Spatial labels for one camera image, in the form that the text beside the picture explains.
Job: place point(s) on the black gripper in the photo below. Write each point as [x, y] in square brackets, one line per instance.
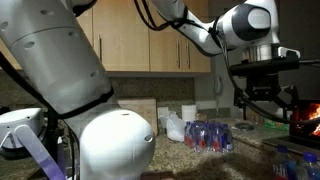
[263, 88]

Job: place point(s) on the Fiji water bottle blue cap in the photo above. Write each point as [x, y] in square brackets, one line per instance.
[283, 166]
[310, 168]

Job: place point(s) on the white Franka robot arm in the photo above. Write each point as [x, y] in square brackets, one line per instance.
[50, 66]

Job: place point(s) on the shrink-wrapped water bottle pack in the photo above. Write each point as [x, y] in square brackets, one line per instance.
[208, 138]

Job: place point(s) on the green tissue box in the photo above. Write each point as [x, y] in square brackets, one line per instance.
[276, 125]

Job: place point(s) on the black round dish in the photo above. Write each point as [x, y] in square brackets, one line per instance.
[245, 126]

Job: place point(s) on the wooden cabinet door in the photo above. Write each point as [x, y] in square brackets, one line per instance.
[123, 40]
[86, 23]
[163, 53]
[8, 58]
[200, 61]

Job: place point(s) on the white paper cups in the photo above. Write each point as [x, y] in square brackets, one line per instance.
[189, 113]

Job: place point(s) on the white plastic bag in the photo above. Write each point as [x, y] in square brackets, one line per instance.
[175, 128]

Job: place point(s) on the white container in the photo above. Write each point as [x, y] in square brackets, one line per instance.
[162, 116]

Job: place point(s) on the wooden cutting board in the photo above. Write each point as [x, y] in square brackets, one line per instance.
[143, 113]

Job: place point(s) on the black pole stand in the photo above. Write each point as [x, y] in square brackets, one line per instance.
[51, 140]

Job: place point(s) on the white VR headset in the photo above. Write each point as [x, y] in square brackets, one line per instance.
[20, 123]

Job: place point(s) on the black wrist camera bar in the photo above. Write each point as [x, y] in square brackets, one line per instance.
[263, 67]

